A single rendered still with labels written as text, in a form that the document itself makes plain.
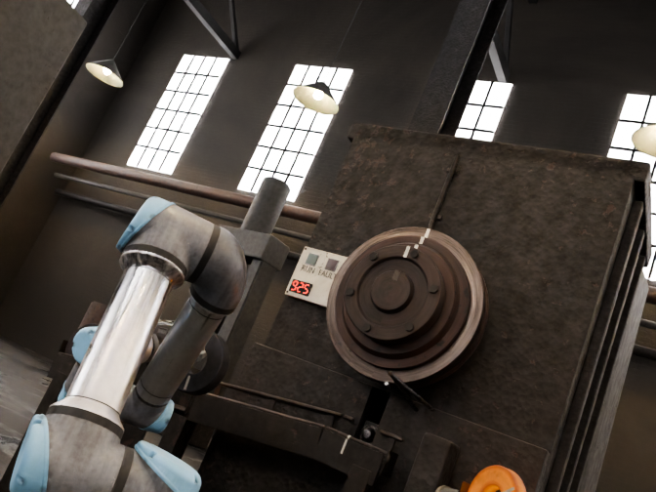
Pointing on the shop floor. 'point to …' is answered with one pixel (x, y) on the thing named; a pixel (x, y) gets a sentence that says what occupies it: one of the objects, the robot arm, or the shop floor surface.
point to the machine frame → (222, 453)
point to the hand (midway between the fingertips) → (201, 354)
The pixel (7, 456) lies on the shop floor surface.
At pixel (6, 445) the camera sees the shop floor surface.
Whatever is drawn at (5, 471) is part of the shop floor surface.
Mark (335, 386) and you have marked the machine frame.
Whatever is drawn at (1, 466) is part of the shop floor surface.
